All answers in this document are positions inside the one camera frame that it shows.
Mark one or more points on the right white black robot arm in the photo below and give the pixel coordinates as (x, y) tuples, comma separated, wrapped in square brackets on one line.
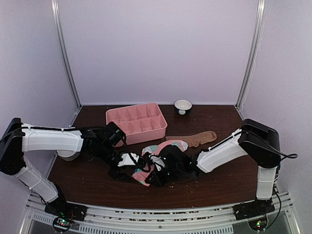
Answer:
[(253, 139)]

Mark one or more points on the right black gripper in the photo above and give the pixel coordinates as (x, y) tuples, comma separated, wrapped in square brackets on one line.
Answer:
[(159, 182)]

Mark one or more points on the pink patterned sock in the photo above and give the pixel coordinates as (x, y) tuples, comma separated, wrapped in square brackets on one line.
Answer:
[(154, 150)]

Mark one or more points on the aluminium frame post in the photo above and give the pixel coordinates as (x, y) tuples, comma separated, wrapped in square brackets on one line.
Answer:
[(258, 27), (63, 51)]

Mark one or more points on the tan brown sock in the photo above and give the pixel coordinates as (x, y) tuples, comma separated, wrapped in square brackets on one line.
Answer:
[(197, 139)]

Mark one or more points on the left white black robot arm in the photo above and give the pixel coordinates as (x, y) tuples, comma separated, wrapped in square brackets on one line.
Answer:
[(20, 138)]

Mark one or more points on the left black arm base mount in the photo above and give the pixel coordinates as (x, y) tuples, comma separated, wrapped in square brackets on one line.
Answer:
[(66, 214)]

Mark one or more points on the white fluted bowl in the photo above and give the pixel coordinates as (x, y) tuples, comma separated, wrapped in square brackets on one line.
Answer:
[(67, 155)]

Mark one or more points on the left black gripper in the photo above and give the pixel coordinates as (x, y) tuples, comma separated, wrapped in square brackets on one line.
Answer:
[(116, 174)]

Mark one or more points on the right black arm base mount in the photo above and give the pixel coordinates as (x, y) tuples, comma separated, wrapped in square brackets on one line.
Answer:
[(255, 213)]

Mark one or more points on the pink divided organizer tray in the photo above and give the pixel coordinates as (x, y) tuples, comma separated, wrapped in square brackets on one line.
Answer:
[(140, 123)]

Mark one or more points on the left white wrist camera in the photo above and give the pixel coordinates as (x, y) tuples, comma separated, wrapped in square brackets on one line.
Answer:
[(128, 159)]

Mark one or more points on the black white ceramic bowl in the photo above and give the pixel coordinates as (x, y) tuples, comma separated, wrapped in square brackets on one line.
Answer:
[(183, 107)]

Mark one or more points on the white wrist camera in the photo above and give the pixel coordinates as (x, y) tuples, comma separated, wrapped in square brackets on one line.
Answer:
[(158, 161), (128, 159)]

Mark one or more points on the left aluminium frame post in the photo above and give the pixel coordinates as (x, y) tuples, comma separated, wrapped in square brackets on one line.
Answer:
[(63, 51)]

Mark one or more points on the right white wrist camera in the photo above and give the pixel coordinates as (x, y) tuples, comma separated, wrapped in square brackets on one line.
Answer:
[(158, 161)]

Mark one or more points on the right aluminium frame post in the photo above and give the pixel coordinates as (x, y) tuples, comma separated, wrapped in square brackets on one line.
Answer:
[(258, 27)]

